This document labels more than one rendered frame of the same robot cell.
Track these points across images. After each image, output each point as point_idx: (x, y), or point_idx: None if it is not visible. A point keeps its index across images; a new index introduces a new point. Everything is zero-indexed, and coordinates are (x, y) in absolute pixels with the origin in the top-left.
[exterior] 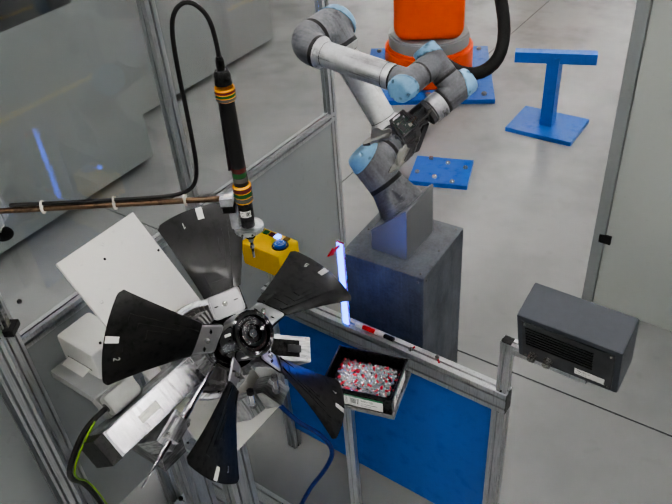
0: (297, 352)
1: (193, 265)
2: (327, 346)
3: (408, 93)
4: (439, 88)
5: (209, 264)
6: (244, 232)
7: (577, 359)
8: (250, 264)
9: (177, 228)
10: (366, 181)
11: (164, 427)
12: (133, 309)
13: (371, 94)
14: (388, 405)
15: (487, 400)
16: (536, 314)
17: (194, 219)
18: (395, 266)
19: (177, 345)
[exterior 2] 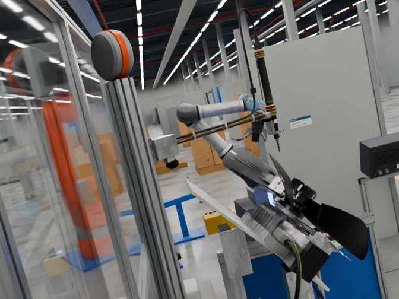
0: (298, 224)
1: (250, 174)
2: (267, 267)
3: (258, 102)
4: (256, 109)
5: (257, 170)
6: (279, 130)
7: (398, 156)
8: (213, 232)
9: (230, 160)
10: None
11: (317, 240)
12: (276, 163)
13: (217, 134)
14: None
15: (365, 222)
16: (375, 145)
17: (233, 155)
18: (276, 201)
19: (291, 192)
